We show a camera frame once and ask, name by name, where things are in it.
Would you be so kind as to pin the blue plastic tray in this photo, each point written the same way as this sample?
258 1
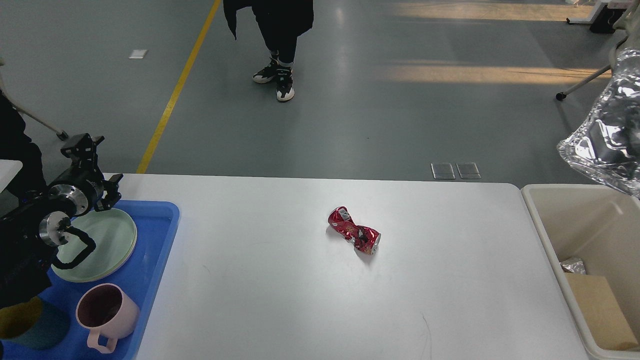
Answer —
157 224

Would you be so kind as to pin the white office chair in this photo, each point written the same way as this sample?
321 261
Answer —
560 96

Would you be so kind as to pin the beige plastic bin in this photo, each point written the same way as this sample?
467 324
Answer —
601 227

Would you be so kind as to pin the crushed red can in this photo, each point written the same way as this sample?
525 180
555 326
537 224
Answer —
364 239

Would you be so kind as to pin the person in black coat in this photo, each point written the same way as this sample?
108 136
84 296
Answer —
281 23

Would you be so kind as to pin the clear floor plate left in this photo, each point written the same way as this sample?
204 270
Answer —
443 171

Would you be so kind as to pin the person in grey sweater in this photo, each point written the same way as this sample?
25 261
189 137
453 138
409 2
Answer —
16 145

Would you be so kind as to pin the green plate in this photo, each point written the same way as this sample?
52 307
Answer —
115 234

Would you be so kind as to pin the teal yellow cup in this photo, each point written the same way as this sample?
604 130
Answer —
36 324

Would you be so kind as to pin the brown paper bag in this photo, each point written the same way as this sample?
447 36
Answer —
603 315

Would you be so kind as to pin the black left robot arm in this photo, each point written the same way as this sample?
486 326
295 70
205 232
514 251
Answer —
38 234

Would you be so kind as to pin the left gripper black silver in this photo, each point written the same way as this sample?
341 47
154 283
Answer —
83 185

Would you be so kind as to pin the crumpled foil in bin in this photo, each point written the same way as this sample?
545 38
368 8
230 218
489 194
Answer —
574 265

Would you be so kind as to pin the clear floor plate right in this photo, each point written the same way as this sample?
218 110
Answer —
468 170

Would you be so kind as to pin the pink mug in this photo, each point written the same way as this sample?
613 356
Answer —
109 315

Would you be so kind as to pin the aluminium foil tray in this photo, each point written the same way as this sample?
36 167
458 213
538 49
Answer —
606 146

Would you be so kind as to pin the clear floor plate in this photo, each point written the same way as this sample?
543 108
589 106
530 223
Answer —
443 171
468 170

